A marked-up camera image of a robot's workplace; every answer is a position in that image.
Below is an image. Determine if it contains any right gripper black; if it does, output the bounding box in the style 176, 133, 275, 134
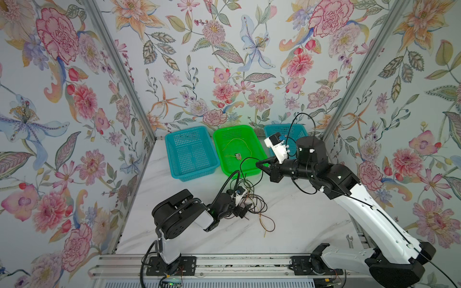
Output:
257, 156, 318, 186

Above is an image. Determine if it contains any black cable pile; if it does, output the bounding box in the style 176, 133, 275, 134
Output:
230, 157, 276, 233

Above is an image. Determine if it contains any yellow cable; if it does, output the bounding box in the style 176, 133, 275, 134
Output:
223, 138, 253, 159

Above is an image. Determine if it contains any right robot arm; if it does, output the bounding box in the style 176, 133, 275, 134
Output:
256, 133, 436, 288

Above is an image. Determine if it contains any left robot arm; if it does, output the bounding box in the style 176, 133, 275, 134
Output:
151, 169, 268, 266

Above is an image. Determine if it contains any bright green basket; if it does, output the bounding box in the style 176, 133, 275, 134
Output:
212, 125, 267, 177

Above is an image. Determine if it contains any teal basket right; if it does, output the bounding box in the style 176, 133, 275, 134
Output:
264, 124, 310, 162

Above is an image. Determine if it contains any teal basket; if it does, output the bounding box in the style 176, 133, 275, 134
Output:
164, 126, 220, 182
264, 124, 310, 162

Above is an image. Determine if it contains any teal basket left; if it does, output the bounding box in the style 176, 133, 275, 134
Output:
164, 126, 220, 182

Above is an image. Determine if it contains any silver wrench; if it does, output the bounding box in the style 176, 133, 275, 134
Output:
346, 235, 354, 249

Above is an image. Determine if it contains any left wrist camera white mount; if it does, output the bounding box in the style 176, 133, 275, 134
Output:
234, 187, 247, 206

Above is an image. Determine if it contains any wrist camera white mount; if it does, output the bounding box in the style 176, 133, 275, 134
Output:
264, 132, 290, 164
234, 187, 247, 206

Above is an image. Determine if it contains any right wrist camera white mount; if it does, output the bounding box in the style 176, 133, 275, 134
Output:
264, 132, 290, 164

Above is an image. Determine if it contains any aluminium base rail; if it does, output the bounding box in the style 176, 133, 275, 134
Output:
89, 254, 298, 280

